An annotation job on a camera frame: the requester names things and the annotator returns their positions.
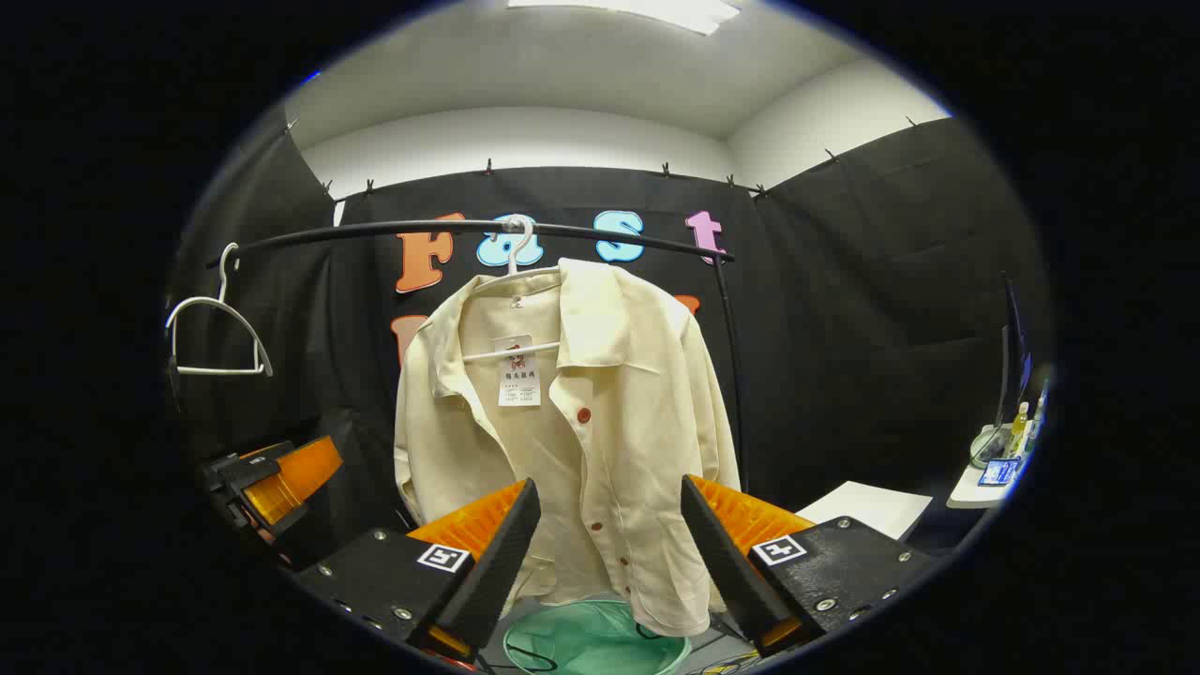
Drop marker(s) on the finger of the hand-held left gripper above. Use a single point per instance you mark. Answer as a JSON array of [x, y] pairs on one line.
[[295, 478], [248, 472]]

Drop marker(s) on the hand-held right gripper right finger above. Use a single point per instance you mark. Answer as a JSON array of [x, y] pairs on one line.
[[731, 572]]

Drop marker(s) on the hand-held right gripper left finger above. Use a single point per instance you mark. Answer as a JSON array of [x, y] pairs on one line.
[[497, 572]]

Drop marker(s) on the green laundry hamper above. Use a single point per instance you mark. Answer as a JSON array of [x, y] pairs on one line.
[[600, 642]]

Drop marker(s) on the cream button shirt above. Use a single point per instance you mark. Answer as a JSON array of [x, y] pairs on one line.
[[637, 403]]

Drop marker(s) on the white plastic clothes hanger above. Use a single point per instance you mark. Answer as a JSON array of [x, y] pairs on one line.
[[220, 371], [512, 262]]

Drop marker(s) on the white drawer cabinet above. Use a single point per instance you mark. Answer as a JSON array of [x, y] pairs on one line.
[[867, 508]]

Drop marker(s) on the white desk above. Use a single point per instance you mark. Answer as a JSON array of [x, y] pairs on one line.
[[966, 495]]

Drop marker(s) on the black backdrop cloth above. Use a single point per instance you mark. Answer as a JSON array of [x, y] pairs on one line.
[[844, 328]]

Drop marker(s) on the blue packet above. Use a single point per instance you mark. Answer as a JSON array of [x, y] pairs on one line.
[[998, 472]]

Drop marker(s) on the yellow bottle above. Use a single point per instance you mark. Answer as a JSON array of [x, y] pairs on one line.
[[1018, 431]]

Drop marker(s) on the clear bottle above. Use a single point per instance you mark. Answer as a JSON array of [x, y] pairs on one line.
[[1036, 422]]

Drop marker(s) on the black computer monitor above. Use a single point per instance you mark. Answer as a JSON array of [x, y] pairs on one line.
[[1015, 356]]

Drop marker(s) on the ceiling light panel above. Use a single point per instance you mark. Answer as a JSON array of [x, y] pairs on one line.
[[656, 11]]

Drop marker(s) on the black clothes rail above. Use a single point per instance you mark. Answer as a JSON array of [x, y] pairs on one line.
[[422, 225]]

